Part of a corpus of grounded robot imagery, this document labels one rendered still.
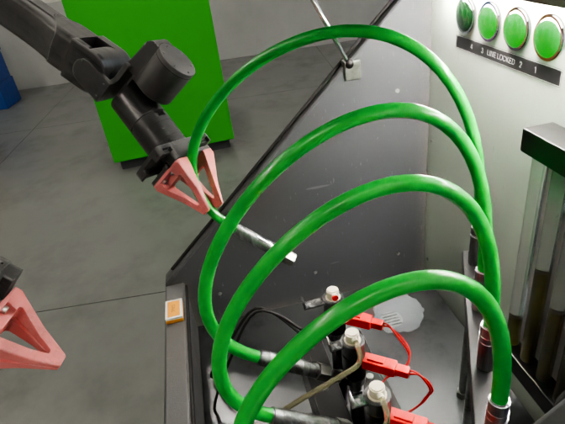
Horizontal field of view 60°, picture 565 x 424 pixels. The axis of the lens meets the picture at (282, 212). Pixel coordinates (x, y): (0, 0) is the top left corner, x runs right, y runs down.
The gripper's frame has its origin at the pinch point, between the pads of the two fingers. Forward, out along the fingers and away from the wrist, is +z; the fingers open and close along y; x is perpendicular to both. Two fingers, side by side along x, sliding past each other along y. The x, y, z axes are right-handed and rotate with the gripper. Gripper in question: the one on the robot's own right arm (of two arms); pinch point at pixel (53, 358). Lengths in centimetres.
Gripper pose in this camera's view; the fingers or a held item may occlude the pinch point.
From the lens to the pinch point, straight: 51.6
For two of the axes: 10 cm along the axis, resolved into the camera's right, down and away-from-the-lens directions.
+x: 0.6, -5.1, 8.6
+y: 6.0, -6.7, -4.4
